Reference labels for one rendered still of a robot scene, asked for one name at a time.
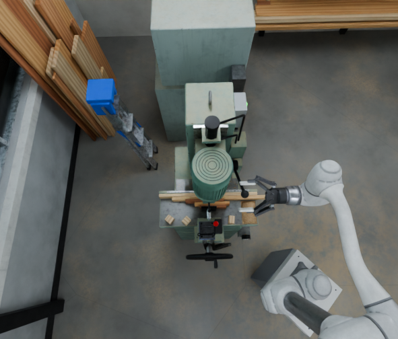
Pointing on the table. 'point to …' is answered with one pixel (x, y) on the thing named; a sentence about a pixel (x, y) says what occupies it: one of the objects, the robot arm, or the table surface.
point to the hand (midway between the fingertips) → (241, 196)
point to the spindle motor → (211, 173)
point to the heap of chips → (248, 213)
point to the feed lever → (239, 179)
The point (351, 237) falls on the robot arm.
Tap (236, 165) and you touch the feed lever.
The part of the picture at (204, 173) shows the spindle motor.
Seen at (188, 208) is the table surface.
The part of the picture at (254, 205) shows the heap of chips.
